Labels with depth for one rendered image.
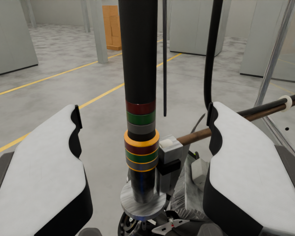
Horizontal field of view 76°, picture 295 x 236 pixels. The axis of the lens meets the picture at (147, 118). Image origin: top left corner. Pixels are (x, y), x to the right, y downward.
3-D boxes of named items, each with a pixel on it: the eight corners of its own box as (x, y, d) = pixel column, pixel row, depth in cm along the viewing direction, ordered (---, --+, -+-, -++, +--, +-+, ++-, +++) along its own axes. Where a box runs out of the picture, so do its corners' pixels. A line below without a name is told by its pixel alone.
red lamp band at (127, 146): (149, 129, 26) (149, 122, 26) (165, 148, 23) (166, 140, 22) (119, 138, 25) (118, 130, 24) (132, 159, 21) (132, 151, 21)
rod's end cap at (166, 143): (166, 146, 28) (167, 136, 27) (174, 155, 26) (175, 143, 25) (155, 151, 27) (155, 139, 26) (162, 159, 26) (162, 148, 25)
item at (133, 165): (149, 144, 28) (149, 137, 27) (165, 163, 24) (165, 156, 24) (121, 153, 26) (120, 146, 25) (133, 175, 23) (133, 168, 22)
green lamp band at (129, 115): (147, 107, 24) (147, 98, 23) (161, 120, 21) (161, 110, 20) (122, 114, 22) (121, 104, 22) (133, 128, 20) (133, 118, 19)
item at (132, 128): (147, 116, 24) (147, 108, 24) (160, 129, 22) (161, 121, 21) (122, 122, 23) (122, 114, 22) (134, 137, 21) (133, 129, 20)
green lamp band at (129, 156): (149, 136, 27) (149, 130, 26) (165, 156, 24) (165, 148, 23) (120, 146, 25) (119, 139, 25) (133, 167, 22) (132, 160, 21)
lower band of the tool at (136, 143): (149, 146, 28) (149, 120, 25) (164, 165, 25) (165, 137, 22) (121, 155, 26) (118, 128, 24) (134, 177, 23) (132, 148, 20)
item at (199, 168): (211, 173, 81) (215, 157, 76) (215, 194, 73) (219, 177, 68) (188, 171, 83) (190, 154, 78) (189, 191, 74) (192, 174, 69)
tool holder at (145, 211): (162, 171, 34) (164, 126, 29) (185, 202, 29) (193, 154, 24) (114, 190, 31) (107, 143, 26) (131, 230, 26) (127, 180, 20)
